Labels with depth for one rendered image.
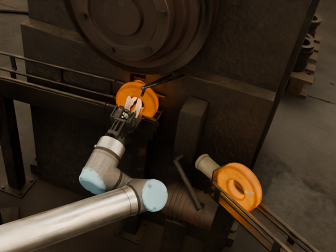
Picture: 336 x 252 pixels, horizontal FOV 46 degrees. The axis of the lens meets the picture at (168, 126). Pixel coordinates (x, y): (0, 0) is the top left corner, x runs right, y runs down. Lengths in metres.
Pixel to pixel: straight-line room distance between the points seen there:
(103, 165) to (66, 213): 0.24
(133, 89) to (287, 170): 1.31
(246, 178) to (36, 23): 0.95
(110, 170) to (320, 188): 1.48
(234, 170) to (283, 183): 1.16
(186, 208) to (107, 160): 0.35
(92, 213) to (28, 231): 0.17
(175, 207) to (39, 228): 0.55
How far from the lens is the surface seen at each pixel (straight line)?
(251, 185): 1.20
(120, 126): 1.31
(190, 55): 1.22
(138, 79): 1.50
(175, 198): 1.42
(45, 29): 1.57
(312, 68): 3.19
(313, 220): 2.26
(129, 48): 1.19
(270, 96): 1.38
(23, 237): 1.03
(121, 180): 1.26
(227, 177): 1.25
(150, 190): 1.14
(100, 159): 1.24
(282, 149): 2.57
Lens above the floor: 1.62
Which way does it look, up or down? 41 degrees down
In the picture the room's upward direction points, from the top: 10 degrees clockwise
